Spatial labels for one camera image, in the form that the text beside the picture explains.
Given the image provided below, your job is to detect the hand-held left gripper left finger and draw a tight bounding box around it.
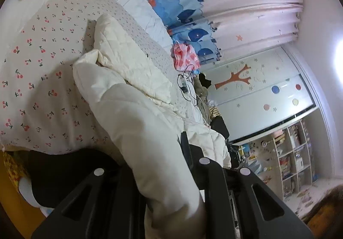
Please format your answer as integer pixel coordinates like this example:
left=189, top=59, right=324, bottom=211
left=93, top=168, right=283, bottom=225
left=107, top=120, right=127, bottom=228
left=31, top=166, right=147, bottom=239

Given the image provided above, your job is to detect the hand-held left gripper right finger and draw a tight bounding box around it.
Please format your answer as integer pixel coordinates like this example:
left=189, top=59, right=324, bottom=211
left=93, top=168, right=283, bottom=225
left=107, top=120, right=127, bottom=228
left=180, top=131, right=314, bottom=239

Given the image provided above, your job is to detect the cream quilted jacket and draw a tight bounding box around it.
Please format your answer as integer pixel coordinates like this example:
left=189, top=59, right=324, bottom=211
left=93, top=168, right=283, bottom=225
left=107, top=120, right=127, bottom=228
left=73, top=12, right=231, bottom=239

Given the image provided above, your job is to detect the pile of small toys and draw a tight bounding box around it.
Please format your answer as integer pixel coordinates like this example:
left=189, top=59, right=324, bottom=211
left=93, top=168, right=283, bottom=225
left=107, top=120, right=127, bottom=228
left=236, top=140, right=276, bottom=183

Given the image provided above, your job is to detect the dark cloth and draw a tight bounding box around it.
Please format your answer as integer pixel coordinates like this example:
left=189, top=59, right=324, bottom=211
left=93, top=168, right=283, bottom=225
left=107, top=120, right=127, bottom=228
left=27, top=148, right=129, bottom=209

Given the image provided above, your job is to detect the white bookshelf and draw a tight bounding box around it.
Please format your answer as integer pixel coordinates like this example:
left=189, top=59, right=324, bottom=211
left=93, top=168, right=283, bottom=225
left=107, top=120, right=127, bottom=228
left=271, top=118, right=318, bottom=199

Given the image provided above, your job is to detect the wardrobe with tree decal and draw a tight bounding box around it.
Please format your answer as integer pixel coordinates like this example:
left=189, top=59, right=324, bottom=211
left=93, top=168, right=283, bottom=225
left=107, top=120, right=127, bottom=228
left=200, top=46, right=317, bottom=146

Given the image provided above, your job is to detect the yellow floral cloth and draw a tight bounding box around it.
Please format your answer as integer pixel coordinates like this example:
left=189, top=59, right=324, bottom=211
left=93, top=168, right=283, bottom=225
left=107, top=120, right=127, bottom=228
left=3, top=151, right=29, bottom=188

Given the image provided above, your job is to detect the small black cloth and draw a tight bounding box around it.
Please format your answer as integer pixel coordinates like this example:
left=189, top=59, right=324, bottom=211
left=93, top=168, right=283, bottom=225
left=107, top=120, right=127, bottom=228
left=198, top=73, right=213, bottom=89

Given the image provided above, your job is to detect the brown furry thing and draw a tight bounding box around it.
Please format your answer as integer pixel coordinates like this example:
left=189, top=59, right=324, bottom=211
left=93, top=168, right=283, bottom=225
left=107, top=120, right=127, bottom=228
left=301, top=185, right=343, bottom=231

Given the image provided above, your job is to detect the cherry print bedsheet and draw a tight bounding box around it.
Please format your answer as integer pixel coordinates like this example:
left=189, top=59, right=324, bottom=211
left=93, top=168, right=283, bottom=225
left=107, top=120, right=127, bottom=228
left=0, top=0, right=204, bottom=155

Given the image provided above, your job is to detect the pink plastic bag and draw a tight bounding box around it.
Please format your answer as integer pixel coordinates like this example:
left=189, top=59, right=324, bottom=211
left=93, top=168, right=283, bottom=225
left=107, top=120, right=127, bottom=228
left=171, top=43, right=200, bottom=71

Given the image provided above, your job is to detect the white striped duvet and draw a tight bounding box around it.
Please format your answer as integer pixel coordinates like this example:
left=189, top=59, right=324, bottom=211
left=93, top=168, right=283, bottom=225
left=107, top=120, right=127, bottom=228
left=103, top=0, right=173, bottom=54

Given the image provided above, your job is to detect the whale print curtain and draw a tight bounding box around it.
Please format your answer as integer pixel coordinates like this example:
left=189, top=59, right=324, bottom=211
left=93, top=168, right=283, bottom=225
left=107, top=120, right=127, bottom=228
left=132, top=0, right=304, bottom=64

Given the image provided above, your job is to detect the white power strip with cables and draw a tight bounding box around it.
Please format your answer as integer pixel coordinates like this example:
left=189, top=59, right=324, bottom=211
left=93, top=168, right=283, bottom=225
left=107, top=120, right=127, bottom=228
left=175, top=63, right=204, bottom=107

